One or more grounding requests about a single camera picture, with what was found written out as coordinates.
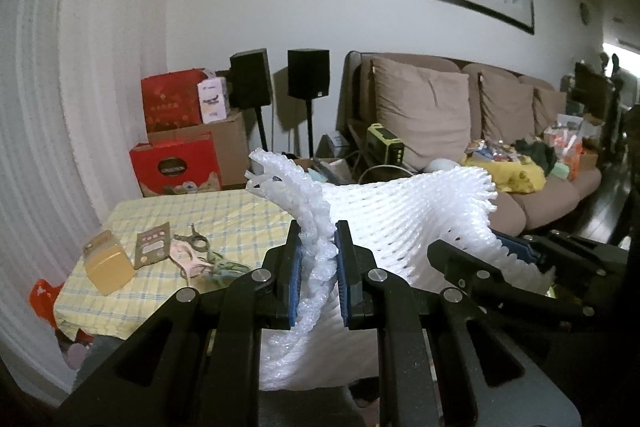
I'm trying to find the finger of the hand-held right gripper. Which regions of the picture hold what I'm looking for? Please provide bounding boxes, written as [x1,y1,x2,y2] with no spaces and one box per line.
[492,229,630,280]
[426,238,621,333]

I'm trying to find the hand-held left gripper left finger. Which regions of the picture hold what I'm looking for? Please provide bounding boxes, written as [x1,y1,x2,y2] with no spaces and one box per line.
[57,222,306,427]

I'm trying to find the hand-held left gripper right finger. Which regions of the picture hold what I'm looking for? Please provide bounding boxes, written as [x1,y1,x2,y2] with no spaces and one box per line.
[334,219,583,427]

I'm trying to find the clear plastic clip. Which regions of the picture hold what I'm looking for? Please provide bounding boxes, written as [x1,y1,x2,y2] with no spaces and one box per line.
[202,252,248,288]

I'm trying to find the white foam net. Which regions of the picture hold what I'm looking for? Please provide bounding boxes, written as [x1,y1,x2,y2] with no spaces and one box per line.
[245,148,556,393]

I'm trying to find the metal nutcracker pliers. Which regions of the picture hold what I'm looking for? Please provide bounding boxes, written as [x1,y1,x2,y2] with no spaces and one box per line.
[172,223,208,253]

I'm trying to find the gold foil pouch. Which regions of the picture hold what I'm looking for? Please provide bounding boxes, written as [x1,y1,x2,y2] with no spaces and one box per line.
[133,223,173,270]

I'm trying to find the brown sofa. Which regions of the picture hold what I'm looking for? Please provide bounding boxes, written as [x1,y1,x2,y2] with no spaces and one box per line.
[336,51,603,238]

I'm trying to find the yellow cloth bag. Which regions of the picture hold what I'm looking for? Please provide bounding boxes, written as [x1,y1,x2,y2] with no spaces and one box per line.
[462,152,547,194]

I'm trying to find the yellow plaid tablecloth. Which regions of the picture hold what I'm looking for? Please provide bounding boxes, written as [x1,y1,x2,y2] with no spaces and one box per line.
[52,189,301,343]

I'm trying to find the dark cloth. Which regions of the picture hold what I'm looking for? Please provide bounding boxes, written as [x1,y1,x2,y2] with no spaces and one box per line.
[515,138,558,178]

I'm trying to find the pile of snack packets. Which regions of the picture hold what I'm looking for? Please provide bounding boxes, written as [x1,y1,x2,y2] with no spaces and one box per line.
[465,139,526,164]

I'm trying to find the cluttered open cardboard box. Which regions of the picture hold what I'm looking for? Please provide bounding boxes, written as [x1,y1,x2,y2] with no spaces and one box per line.
[282,152,361,185]

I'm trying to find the orange and white paper bag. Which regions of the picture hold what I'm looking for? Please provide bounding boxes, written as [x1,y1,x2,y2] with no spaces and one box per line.
[542,114,586,180]

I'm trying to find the green portable power station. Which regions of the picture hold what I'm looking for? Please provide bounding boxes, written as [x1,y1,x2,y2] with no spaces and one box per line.
[366,123,407,168]

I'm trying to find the brown cardboard box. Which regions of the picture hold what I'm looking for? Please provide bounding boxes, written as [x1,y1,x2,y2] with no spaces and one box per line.
[147,109,251,188]

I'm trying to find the large brown back cushion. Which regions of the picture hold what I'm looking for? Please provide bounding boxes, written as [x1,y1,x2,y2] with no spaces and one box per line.
[372,57,471,170]

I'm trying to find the dark wooden furniture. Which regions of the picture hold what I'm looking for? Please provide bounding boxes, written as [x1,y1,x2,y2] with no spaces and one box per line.
[570,62,617,158]

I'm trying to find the red collection gift box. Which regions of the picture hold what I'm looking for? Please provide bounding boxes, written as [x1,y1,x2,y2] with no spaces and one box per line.
[129,132,223,198]

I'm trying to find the gold box in clear packaging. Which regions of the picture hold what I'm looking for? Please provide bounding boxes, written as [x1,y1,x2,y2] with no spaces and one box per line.
[82,229,135,295]

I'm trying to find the small white box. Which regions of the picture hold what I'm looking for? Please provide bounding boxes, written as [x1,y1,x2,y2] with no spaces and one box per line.
[196,77,232,124]

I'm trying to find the black speaker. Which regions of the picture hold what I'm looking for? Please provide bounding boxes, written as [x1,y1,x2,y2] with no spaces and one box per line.
[229,48,274,110]
[287,49,331,99]

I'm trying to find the red patterned gift bag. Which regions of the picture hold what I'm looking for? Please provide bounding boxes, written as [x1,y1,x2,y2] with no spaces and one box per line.
[140,69,216,135]

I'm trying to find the red plastic bag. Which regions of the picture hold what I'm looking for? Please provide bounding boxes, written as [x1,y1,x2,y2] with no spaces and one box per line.
[29,279,96,348]

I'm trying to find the white curtain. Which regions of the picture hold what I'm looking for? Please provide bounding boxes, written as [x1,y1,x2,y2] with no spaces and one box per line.
[0,0,108,393]

